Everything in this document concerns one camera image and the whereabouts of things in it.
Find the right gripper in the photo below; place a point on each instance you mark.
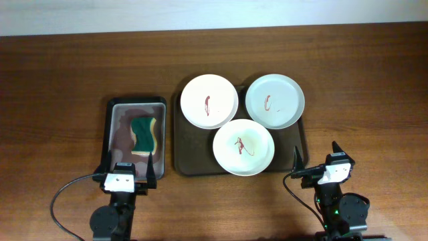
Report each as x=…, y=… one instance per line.
x=308, y=181

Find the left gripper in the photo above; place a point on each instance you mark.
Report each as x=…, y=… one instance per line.
x=142, y=187

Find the green and yellow sponge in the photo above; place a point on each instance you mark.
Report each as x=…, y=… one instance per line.
x=142, y=133

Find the pale grey plate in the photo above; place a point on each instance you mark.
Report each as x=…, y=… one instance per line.
x=275, y=101

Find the white plate with sauce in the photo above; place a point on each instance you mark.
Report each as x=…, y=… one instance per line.
x=243, y=147

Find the white plate with red smear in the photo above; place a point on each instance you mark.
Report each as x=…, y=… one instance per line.
x=209, y=101

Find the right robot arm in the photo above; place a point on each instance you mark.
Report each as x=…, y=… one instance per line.
x=342, y=215

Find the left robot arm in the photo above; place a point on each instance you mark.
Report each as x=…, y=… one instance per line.
x=114, y=221

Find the black and metal sponge tray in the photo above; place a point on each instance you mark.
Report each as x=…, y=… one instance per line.
x=117, y=136

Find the brown serving tray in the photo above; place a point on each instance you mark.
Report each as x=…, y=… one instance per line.
x=193, y=147

